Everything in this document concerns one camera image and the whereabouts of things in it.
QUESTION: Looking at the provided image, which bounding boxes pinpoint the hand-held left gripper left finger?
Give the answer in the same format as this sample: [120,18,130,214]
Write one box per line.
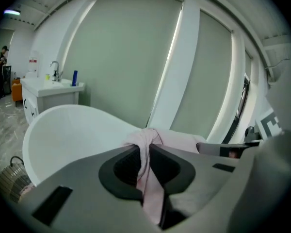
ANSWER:
[19,144,166,233]

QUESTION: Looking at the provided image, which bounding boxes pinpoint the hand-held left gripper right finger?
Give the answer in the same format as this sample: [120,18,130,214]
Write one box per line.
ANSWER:
[149,143,241,229]

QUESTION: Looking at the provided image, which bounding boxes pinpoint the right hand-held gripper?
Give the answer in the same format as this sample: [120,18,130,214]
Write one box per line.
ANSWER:
[196,108,286,160]

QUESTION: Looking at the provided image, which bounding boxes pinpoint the white bathtub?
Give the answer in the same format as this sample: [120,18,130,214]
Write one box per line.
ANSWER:
[22,104,208,186]

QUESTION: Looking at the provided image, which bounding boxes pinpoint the pink cloth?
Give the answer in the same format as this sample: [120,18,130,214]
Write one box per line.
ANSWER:
[123,127,202,226]

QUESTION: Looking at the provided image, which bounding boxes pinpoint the woven wicker basket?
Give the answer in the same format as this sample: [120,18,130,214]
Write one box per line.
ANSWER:
[0,155,36,203]

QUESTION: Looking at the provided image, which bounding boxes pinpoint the person's light clothing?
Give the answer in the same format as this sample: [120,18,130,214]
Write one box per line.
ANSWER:
[230,76,291,233]

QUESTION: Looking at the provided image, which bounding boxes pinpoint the medium grey roller blind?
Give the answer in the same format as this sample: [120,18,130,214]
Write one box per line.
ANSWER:
[171,10,234,140]

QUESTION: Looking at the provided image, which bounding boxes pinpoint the white vanity sink cabinet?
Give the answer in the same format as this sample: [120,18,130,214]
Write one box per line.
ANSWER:
[19,78,86,125]

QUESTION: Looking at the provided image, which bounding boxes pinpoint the narrow grey roller blind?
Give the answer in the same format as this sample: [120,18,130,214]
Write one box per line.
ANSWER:
[242,49,254,82]

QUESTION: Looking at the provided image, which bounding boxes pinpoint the orange chair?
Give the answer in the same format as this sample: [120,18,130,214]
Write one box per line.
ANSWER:
[11,79,24,102]

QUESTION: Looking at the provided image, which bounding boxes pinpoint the chrome faucet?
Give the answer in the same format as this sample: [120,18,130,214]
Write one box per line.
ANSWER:
[50,61,62,82]

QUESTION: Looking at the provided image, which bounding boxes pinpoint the black glass-door cabinet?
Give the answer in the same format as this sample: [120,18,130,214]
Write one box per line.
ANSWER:
[2,66,13,97]

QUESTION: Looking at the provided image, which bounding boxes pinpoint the white water dispenser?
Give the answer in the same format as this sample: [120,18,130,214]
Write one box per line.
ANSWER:
[26,50,41,79]

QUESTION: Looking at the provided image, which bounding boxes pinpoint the wide grey roller blind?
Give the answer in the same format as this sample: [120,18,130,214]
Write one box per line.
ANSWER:
[64,0,183,129]

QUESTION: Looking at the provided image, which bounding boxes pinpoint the ceiling light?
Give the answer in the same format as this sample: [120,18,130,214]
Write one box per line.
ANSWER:
[3,8,21,17]

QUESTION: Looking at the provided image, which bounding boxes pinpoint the black framed wall panel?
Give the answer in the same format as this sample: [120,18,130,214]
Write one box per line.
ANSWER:
[233,72,251,126]

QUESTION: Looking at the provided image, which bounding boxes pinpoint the thin wall cable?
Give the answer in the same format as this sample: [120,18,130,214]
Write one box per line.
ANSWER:
[265,58,291,70]

